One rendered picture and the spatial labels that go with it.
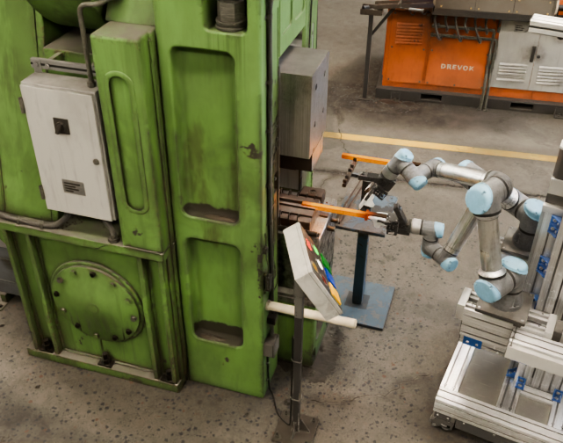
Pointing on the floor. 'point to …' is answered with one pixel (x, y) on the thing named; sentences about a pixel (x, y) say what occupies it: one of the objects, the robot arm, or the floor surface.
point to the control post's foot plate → (306, 424)
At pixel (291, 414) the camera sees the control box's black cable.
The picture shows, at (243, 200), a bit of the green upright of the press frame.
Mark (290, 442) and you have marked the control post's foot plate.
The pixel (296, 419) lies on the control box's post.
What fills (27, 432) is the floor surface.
